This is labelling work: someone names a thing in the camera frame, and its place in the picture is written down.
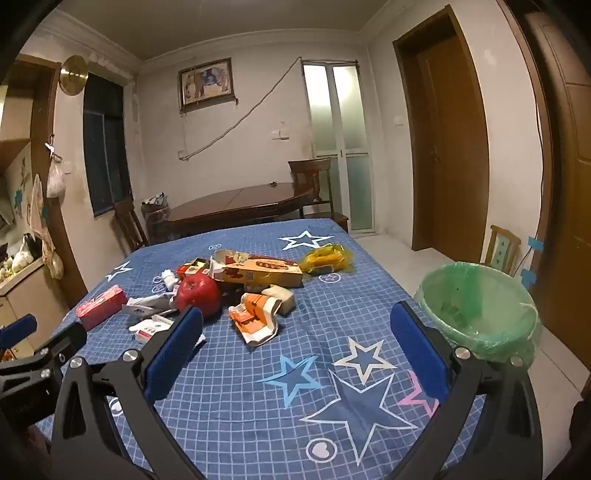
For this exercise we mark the round brass plate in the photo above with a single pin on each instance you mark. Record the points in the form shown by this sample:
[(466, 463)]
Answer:
[(70, 76)]

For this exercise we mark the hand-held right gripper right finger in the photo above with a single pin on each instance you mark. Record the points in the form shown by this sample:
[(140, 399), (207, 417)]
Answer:
[(418, 355)]

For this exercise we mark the white wrapper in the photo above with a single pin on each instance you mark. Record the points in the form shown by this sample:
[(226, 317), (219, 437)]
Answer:
[(147, 304)]

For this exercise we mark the dark wooden dining table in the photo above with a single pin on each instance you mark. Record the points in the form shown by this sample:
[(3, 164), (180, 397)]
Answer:
[(240, 203)]

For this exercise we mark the orange and white packet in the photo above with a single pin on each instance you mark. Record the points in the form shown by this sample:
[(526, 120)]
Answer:
[(256, 314)]

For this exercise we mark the small light wooden chair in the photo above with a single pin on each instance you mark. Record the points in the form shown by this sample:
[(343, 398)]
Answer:
[(501, 249)]

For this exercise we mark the dark wooden chair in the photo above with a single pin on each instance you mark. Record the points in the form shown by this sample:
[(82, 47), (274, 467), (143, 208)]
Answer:
[(129, 226), (307, 173)]

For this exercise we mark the kitchen cabinet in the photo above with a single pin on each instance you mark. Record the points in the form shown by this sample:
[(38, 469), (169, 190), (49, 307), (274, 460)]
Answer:
[(27, 304)]

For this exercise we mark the brown wooden door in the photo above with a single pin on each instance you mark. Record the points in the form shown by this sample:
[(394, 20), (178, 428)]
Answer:
[(452, 138), (568, 184)]

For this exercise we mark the bin with green liner bag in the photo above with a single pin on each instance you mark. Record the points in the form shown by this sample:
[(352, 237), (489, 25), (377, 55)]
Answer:
[(471, 304)]

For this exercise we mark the hanging white plastic bag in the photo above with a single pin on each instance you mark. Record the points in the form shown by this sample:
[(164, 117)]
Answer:
[(55, 182)]

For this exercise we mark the yellow plastic wrapper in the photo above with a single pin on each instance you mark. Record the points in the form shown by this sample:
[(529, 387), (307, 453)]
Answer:
[(323, 258)]

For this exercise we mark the red apple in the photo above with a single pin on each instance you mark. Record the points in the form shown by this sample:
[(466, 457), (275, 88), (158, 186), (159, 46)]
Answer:
[(198, 293)]

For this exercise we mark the framed wall picture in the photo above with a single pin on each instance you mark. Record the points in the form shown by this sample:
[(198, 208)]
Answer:
[(205, 83)]

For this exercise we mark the hanging cloth towels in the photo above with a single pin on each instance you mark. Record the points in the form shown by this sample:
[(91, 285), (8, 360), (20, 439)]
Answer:
[(46, 240)]

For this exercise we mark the blue tape strip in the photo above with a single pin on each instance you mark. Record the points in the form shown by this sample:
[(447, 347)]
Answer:
[(528, 278), (534, 242)]

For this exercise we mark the blue star-print tablecloth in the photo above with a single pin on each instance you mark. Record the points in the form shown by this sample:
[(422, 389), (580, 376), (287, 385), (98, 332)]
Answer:
[(277, 415)]

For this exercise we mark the red packet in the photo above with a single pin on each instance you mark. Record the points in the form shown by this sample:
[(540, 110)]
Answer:
[(99, 307)]

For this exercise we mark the snack basket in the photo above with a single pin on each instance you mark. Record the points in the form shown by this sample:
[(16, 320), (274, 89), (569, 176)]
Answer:
[(154, 205)]

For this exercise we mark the dark window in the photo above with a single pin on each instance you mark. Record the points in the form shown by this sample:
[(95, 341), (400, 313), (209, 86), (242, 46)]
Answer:
[(106, 147)]

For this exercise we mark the long orange carton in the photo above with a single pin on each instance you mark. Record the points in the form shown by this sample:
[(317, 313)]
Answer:
[(268, 272)]

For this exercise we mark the small white packet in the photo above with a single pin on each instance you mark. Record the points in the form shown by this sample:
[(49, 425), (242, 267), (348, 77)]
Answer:
[(168, 279)]

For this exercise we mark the small beige box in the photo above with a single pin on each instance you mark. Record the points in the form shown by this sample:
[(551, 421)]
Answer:
[(284, 297)]

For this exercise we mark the white and red blister pack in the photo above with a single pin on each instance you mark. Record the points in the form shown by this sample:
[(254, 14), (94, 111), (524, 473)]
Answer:
[(150, 328)]

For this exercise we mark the frosted glass door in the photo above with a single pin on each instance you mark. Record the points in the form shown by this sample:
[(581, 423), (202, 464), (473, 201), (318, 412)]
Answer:
[(341, 138)]

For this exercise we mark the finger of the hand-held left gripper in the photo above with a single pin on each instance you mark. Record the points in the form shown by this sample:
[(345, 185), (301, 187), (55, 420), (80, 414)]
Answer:
[(62, 344), (18, 328)]

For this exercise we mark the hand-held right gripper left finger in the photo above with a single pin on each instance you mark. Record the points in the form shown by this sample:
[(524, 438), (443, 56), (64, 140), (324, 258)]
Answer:
[(173, 355)]

